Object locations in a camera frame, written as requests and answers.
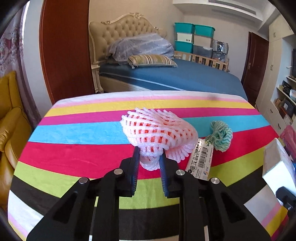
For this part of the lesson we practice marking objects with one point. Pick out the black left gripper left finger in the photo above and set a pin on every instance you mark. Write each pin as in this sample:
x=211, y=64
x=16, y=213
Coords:
x=89, y=210

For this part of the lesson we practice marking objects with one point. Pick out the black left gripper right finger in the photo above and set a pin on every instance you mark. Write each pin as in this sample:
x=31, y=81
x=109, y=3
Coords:
x=208, y=209

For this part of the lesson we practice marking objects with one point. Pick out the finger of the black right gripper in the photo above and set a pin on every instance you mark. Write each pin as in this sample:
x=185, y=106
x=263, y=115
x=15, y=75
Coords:
x=286, y=197

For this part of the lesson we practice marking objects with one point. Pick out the small white carton box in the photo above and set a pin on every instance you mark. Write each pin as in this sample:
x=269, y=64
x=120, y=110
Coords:
x=278, y=170

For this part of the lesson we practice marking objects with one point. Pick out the pink foam fruit net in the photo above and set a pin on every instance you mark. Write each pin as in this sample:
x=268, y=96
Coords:
x=157, y=132

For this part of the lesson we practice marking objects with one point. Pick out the pink lined trash bin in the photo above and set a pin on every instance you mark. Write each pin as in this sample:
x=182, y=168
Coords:
x=288, y=137

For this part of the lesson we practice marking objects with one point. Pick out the white barcode label tag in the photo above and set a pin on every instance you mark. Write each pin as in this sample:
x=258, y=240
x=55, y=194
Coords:
x=200, y=160

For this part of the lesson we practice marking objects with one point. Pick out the green mesh net bag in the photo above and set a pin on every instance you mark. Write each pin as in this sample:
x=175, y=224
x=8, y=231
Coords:
x=221, y=135

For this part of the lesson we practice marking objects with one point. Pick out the striped colourful table cloth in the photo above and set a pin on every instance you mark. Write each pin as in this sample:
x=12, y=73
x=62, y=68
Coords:
x=89, y=136

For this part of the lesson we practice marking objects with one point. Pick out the black safe box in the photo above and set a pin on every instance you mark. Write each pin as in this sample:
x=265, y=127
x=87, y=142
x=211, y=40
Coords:
x=288, y=107

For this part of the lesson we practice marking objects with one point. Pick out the white built-in wardrobe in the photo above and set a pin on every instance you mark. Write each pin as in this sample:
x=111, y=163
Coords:
x=278, y=69

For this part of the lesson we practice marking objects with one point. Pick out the yellow leather armchair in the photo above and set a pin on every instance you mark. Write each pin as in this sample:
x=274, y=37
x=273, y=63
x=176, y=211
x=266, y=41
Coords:
x=15, y=132

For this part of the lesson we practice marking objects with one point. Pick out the bed with blue cover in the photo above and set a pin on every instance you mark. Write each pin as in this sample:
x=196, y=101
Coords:
x=186, y=76

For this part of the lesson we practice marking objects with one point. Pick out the dark wooden door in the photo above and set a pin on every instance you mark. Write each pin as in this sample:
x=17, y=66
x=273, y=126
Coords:
x=255, y=66

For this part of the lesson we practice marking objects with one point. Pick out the black television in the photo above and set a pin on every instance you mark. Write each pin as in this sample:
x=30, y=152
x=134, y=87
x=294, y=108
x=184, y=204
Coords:
x=293, y=71

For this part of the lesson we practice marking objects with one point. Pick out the grey clear storage bin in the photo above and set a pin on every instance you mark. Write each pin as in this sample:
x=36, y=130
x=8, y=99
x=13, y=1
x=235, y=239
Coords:
x=203, y=51

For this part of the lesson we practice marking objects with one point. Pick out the striped pillow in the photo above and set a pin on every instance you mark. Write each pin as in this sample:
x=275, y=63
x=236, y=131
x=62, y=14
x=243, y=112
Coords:
x=150, y=60

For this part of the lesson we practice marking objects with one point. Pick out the checkered black white bag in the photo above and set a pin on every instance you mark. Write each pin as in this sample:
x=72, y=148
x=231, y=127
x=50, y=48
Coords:
x=220, y=46

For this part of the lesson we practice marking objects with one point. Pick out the teal storage bin bottom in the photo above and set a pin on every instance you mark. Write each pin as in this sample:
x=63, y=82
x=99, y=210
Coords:
x=186, y=47

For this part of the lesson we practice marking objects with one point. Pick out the teal storage bin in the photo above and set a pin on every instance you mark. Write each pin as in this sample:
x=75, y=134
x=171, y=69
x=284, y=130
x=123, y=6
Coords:
x=187, y=28
x=205, y=31
x=186, y=47

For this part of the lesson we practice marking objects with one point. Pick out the beige storage bin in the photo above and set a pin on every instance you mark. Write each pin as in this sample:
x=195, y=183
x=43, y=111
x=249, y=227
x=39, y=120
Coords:
x=202, y=41

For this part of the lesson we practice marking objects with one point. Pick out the white storage bin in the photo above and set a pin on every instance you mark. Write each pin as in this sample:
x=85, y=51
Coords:
x=185, y=37

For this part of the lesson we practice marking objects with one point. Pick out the grey folded duvet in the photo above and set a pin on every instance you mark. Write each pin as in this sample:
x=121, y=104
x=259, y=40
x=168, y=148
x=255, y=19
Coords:
x=153, y=43

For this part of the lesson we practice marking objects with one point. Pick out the teal storage bin top right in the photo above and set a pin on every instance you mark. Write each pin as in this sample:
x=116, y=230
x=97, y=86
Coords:
x=205, y=31

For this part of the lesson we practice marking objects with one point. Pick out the beige tufted headboard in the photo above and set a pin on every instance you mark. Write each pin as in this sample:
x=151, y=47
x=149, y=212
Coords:
x=104, y=33

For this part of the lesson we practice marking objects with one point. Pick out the teal storage bin top left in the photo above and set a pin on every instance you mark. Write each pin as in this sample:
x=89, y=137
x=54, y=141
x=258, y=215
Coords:
x=187, y=28

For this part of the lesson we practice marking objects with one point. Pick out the pink lace curtain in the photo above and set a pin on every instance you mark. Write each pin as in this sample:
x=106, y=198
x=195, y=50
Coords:
x=12, y=59

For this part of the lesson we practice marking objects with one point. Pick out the ceiling air vent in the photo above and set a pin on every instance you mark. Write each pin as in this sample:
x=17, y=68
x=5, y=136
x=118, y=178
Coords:
x=238, y=6

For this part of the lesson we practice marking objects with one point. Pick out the wooden crib rail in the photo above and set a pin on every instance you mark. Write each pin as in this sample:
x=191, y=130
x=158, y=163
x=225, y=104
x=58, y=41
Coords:
x=202, y=60

